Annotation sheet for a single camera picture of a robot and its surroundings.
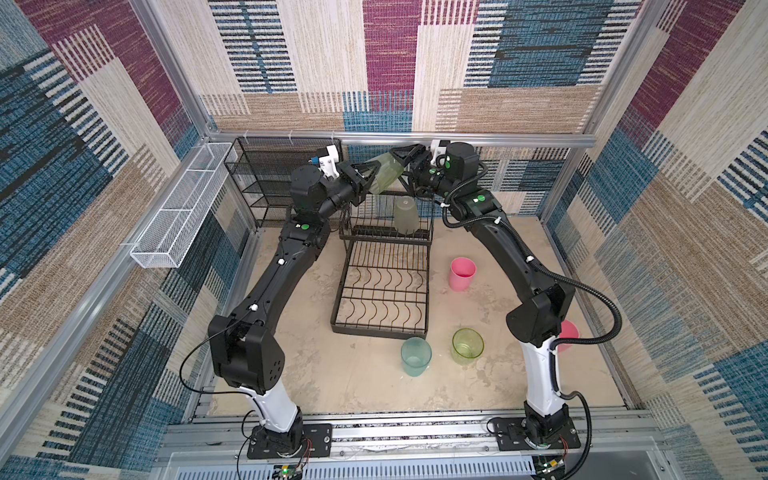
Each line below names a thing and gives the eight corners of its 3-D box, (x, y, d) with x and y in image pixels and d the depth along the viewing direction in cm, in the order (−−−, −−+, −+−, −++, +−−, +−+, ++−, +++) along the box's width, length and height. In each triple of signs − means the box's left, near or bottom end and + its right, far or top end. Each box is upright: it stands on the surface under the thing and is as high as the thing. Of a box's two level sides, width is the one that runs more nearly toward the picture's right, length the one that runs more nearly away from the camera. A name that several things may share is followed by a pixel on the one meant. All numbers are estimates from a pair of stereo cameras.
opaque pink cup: (451, 292, 101) (456, 276, 94) (448, 274, 106) (452, 257, 98) (471, 292, 101) (478, 276, 94) (467, 274, 106) (473, 257, 98)
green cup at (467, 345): (463, 369, 86) (470, 358, 79) (445, 349, 90) (450, 336, 83) (480, 355, 89) (487, 343, 82) (461, 335, 93) (467, 322, 86)
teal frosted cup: (401, 377, 85) (402, 364, 76) (400, 352, 89) (402, 337, 81) (429, 377, 85) (433, 364, 76) (427, 352, 89) (431, 337, 81)
